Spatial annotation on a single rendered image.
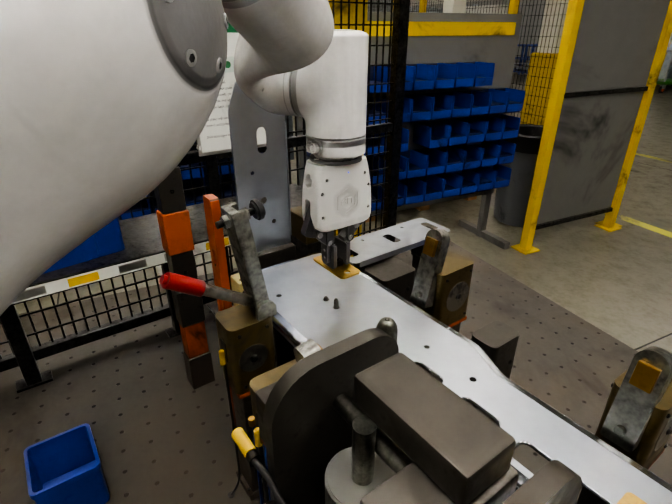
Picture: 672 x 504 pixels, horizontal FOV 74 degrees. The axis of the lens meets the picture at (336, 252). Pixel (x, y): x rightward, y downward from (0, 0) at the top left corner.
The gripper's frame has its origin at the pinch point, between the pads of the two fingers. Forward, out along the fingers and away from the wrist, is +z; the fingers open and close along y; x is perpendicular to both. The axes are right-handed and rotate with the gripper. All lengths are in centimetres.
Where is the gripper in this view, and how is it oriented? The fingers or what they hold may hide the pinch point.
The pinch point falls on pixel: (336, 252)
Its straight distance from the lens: 71.4
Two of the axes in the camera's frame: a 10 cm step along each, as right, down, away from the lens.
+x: -5.9, -3.6, 7.3
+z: 0.0, 9.0, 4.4
